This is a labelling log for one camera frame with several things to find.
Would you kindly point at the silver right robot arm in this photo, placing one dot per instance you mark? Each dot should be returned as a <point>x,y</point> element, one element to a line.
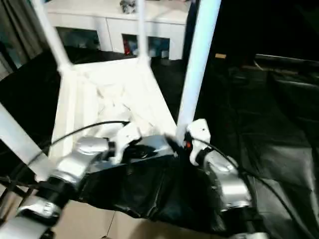
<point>231,184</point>

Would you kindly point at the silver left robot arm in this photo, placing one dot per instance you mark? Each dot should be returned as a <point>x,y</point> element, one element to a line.
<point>87,147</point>

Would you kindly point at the black work mat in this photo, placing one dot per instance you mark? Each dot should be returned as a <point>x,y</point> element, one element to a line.
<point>162,184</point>

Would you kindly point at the black metal table frame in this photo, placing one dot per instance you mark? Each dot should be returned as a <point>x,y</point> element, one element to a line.
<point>15,196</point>

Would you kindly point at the black flat panel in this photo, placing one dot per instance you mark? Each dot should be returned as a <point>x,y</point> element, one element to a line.
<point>286,57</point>

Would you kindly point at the white plastic table top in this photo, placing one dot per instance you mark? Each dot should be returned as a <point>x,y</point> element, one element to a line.
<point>74,99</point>

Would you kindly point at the white cabinet with glass doors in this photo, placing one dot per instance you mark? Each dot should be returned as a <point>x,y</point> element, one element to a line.
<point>164,27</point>

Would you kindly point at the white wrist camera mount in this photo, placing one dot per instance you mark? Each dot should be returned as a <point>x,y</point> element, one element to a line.
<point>127,134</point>
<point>200,129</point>

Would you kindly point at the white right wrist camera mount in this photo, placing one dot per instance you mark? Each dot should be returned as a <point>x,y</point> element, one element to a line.
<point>200,129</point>

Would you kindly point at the dark metallic object on cabinet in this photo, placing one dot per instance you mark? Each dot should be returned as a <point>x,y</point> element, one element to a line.
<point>128,5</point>

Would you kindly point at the small tan label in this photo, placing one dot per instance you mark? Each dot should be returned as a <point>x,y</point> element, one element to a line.
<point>220,56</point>

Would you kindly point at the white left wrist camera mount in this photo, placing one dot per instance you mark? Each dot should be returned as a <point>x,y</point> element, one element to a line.
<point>127,134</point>

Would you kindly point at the white plastic table leg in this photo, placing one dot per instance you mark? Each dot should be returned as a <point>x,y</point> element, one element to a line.
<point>142,30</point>
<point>15,132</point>
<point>197,62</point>
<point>49,32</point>

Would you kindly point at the grey brown curtain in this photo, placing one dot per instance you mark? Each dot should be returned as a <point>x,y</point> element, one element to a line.
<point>22,32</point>

